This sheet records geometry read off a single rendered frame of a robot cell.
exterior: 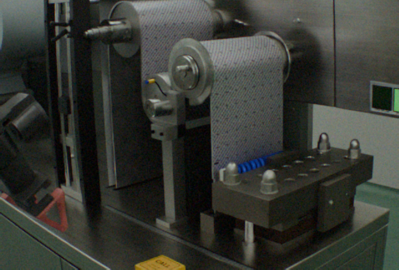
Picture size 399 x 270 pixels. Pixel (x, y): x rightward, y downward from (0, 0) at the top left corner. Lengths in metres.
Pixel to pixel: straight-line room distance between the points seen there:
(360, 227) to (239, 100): 0.40
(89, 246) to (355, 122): 3.19
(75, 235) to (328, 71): 0.72
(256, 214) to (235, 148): 0.21
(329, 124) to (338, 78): 2.96
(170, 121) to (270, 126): 0.25
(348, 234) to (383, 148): 2.86
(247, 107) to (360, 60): 0.29
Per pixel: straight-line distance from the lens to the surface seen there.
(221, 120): 1.28
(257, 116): 1.37
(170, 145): 1.31
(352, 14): 1.39
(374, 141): 4.18
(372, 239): 1.43
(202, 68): 1.25
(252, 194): 1.17
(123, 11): 1.48
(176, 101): 1.28
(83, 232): 1.35
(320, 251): 1.23
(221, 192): 1.23
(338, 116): 4.32
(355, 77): 1.40
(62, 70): 1.53
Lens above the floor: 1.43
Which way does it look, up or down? 13 degrees down
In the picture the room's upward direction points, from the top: 2 degrees counter-clockwise
